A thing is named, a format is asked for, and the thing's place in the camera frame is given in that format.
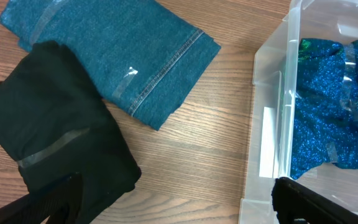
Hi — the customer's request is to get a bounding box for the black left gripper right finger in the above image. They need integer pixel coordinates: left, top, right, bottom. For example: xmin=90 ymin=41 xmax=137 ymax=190
xmin=272 ymin=177 xmax=358 ymax=224

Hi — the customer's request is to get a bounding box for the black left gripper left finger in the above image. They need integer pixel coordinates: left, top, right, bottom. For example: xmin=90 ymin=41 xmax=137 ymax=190
xmin=0 ymin=173 xmax=83 ymax=224

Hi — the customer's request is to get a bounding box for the white paper label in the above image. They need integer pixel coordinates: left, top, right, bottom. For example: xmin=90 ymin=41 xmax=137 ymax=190
xmin=259 ymin=107 xmax=278 ymax=179

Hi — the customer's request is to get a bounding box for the black folded cloth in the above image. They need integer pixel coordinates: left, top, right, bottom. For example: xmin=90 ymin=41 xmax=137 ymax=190
xmin=0 ymin=41 xmax=141 ymax=223

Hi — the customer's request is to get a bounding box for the blue sequin cloth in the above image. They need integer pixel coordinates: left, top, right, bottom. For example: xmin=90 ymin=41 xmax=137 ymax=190
xmin=290 ymin=38 xmax=358 ymax=179

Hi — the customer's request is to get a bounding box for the clear plastic storage bin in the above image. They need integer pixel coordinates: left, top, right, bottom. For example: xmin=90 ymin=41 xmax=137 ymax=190
xmin=239 ymin=0 xmax=358 ymax=223

